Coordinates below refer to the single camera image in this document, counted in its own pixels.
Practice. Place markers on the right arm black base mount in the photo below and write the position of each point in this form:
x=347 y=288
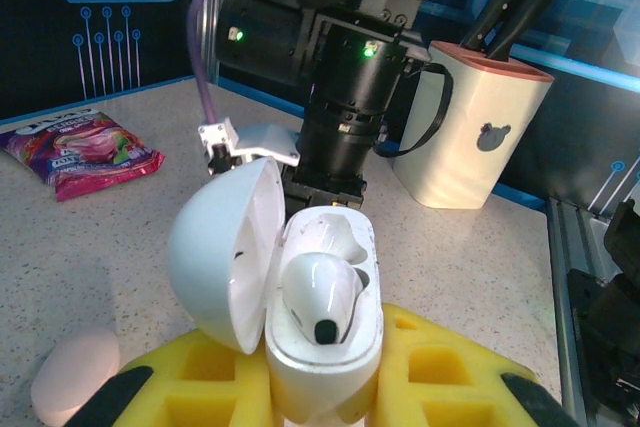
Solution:
x=615 y=322

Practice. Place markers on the white earbud charging case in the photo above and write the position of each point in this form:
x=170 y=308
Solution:
x=225 y=257

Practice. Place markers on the red berry candy bag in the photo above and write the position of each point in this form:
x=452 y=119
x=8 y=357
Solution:
x=85 y=152

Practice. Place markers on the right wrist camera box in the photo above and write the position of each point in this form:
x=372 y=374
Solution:
x=265 y=139

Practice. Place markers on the aluminium frame post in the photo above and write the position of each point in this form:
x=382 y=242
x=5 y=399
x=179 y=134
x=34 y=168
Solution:
x=209 y=76

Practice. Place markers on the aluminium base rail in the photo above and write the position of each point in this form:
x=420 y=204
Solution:
x=565 y=297

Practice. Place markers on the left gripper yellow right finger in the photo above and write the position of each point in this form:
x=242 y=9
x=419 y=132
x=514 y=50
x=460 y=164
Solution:
x=450 y=387

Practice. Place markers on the white stemmed earbud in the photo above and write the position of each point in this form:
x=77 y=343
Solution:
x=320 y=287

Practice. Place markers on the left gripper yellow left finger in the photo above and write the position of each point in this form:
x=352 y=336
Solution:
x=200 y=387

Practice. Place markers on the orange and cream knife block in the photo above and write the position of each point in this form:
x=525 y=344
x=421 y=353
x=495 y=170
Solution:
x=465 y=172

